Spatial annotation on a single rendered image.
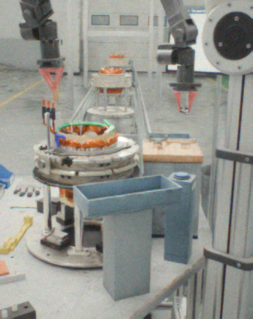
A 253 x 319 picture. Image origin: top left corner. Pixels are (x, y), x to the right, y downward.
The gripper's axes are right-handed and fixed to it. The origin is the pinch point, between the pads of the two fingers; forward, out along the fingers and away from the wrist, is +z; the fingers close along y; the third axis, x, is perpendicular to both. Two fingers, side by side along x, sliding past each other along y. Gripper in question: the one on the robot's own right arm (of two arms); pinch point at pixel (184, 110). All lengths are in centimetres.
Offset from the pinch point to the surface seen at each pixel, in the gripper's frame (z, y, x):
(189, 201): 21.5, 0.5, 28.1
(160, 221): 35.1, 7.4, 10.9
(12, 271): 39, 49, 38
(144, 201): 15, 13, 46
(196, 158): 13.4, -3.3, 11.8
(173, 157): 13.3, 4.0, 11.8
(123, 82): 10, 27, -204
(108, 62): 5, 53, -414
